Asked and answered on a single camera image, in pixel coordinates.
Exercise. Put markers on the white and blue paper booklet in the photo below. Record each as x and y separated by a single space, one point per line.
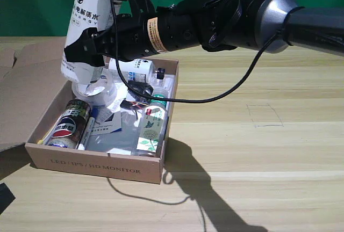
110 124

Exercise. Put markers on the white bottle with black cap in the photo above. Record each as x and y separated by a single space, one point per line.
139 68
83 14

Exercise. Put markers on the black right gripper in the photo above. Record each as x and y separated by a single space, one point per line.
131 38

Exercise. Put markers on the small yellow item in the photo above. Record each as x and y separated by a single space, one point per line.
40 142

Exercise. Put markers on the Pepsi can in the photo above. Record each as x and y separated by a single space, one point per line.
67 127

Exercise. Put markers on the silver plastic bag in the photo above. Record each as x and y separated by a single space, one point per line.
118 140

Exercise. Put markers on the white marker with blue cap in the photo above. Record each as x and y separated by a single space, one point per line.
88 127

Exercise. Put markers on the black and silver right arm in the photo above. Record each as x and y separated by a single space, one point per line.
242 20

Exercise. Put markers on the black binder clips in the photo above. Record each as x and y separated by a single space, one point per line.
141 88

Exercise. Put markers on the clear tape roll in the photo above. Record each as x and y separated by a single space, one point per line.
107 95

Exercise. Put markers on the clear plastic packaging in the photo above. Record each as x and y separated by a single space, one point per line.
168 81

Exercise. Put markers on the clear bottle with green cap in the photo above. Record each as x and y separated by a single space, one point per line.
150 132

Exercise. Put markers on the green backdrop cloth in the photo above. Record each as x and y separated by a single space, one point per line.
40 3

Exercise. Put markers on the open brown cardboard box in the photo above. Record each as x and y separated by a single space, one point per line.
94 166

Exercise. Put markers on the black flat object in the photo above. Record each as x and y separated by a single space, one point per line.
5 197

